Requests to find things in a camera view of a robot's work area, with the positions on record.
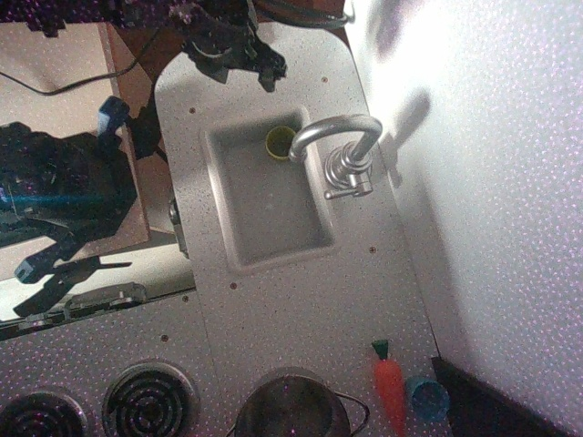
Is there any orange toy carrot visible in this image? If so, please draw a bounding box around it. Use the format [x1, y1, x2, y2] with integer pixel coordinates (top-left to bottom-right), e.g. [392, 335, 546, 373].
[371, 339, 406, 436]

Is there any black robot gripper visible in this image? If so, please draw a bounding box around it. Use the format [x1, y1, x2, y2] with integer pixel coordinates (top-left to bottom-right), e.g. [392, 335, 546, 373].
[180, 9, 287, 93]

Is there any black coil stove burner left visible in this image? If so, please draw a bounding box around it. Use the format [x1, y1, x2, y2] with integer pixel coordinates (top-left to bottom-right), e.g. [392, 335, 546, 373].
[1, 391, 87, 436]

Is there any silver curved faucet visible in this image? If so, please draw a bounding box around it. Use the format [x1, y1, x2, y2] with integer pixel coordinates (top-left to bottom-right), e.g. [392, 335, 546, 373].
[288, 114, 383, 200]

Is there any blue plastic cup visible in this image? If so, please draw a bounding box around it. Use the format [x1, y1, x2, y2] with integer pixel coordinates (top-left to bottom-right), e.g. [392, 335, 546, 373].
[405, 376, 450, 422]

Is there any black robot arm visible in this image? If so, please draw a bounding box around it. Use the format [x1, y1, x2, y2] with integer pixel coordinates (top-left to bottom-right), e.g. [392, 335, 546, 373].
[1, 1, 287, 93]

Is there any silver metal pot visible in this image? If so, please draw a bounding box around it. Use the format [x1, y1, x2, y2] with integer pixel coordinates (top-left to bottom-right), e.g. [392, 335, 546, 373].
[226, 374, 371, 437]

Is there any black cable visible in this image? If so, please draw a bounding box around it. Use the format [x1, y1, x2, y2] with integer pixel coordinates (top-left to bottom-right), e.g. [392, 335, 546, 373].
[0, 26, 160, 97]

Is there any grey recessed sink basin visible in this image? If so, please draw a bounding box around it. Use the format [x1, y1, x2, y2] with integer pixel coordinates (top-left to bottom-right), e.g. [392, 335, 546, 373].
[199, 107, 335, 275]

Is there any black coil stove burner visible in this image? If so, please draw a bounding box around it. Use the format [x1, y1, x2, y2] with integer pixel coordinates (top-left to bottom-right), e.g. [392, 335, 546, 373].
[101, 361, 201, 436]
[1, 391, 87, 436]

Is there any grey oven door handle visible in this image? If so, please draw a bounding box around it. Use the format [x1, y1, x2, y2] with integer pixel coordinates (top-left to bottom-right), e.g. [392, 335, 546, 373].
[63, 282, 148, 317]

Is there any grey cabinet handle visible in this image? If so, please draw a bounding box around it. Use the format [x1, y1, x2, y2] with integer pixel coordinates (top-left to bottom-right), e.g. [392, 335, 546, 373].
[169, 198, 189, 259]

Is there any yellow-green cup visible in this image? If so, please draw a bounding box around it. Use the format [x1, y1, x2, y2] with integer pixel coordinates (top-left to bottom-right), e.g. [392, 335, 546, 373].
[265, 126, 296, 161]

